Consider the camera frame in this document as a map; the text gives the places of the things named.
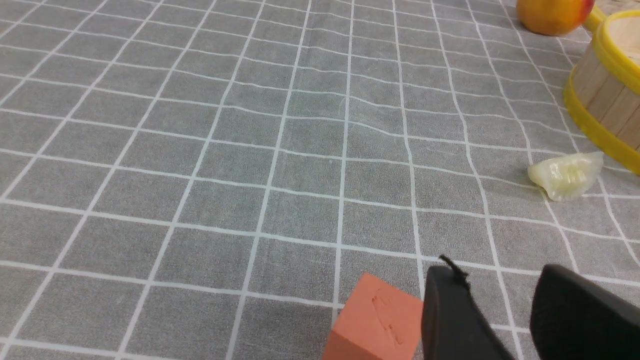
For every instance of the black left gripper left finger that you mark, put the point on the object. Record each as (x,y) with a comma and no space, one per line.
(452,326)

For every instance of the pale translucent dumpling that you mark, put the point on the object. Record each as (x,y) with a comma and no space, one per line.
(567,178)

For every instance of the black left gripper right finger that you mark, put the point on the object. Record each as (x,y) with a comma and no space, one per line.
(573,318)

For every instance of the orange toy pear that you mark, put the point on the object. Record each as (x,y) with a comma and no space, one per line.
(553,17)

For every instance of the bamboo steamer tray yellow rim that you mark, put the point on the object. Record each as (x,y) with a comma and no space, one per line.
(602,94)

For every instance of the orange foam cube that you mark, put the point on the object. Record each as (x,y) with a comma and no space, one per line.
(377,322)

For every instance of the grey checked tablecloth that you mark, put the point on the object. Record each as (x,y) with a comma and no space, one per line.
(209,179)

